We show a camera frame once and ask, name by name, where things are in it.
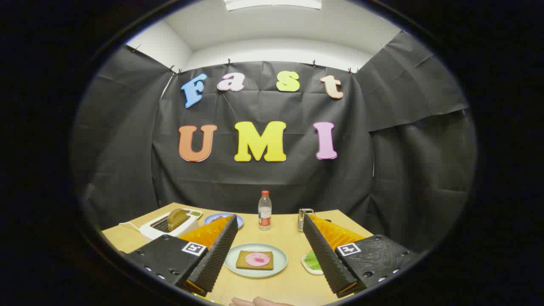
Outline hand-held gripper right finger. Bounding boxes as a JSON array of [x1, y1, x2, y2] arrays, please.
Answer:
[[302, 212, 421, 299]]

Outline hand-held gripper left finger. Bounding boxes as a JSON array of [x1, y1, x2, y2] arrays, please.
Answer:
[[125, 215, 239, 297]]

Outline green lettuce leaf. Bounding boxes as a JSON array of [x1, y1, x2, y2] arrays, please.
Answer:
[[305, 251, 322, 271]]

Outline brown toast slice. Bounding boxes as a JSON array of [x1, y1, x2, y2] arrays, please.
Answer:
[[167, 208, 190, 232]]

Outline pale green plate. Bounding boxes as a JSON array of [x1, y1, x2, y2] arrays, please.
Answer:
[[224, 243, 288, 278]]

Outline small white square plate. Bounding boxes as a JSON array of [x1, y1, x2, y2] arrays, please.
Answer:
[[301, 250, 324, 275]]

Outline bread slice under ham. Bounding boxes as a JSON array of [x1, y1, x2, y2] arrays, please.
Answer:
[[236, 250, 274, 271]]

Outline pink ham slice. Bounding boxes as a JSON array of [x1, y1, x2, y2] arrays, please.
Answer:
[[245, 252, 271, 267]]

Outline blue plate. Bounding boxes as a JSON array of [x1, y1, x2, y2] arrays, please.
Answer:
[[204, 212, 244, 230]]

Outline clear plastic water bottle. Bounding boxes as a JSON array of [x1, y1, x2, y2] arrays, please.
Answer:
[[258, 190, 272, 231]]

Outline white toaster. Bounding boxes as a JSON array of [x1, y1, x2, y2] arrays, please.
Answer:
[[139, 209, 200, 242]]

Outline ceiling light panel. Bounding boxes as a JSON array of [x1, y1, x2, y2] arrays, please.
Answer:
[[224, 0, 322, 11]]

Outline metal wire utensil holder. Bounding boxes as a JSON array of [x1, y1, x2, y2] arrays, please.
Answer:
[[297, 208, 315, 232]]

